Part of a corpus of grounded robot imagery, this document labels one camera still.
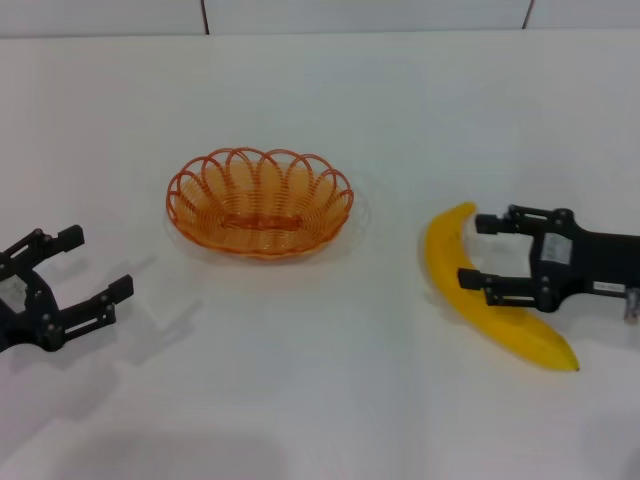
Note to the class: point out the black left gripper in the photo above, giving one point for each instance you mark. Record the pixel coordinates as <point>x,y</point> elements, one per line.
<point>27,320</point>

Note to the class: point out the yellow banana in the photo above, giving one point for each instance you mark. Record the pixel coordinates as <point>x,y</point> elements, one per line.
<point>450,250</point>

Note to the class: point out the orange woven plastic basket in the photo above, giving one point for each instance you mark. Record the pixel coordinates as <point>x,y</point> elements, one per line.
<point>260,235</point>

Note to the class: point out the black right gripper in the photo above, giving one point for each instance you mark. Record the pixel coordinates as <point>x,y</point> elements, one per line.
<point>595,267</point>

